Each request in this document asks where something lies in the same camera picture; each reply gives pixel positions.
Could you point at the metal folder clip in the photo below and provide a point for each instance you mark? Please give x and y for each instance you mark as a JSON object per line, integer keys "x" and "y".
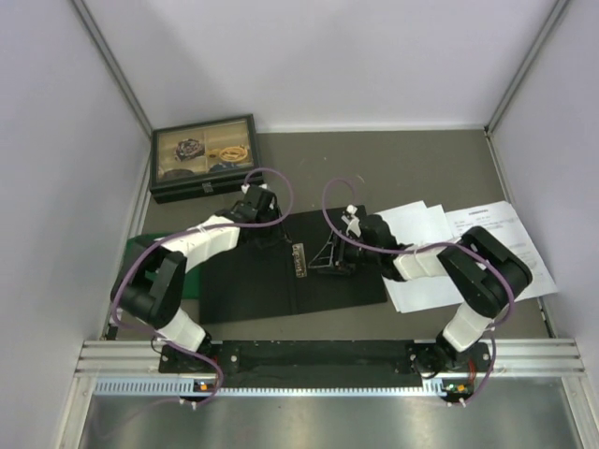
{"x": 299, "y": 260}

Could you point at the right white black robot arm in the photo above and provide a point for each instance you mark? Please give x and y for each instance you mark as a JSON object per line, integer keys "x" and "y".
{"x": 488, "y": 276}

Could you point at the dark green glass-lid box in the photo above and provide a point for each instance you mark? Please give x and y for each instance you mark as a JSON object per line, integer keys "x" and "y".
{"x": 204, "y": 159}

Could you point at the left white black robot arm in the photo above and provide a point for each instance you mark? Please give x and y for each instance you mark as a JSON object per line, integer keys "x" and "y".
{"x": 149, "y": 285}

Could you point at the white folder black inside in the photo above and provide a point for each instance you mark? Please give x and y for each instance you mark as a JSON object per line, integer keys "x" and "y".
{"x": 249, "y": 283}

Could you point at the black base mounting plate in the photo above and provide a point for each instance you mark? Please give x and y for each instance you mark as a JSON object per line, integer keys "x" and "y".
{"x": 245, "y": 361}

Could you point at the aluminium rail frame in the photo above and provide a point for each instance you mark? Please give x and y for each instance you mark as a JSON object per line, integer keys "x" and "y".
{"x": 519, "y": 358}

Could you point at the green folded t-shirt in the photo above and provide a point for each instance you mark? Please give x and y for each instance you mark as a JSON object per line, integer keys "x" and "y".
{"x": 191, "y": 284}

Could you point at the blank white paper sheets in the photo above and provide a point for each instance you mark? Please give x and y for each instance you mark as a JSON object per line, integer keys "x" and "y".
{"x": 418, "y": 224}

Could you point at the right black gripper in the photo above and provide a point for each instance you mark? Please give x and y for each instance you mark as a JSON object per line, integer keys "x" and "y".
{"x": 333, "y": 259}

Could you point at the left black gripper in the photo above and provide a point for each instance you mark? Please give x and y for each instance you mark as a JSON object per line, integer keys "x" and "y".
{"x": 278, "y": 235}

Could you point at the printed white paper sheets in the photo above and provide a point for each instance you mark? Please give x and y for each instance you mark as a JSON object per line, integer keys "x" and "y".
{"x": 503, "y": 222}

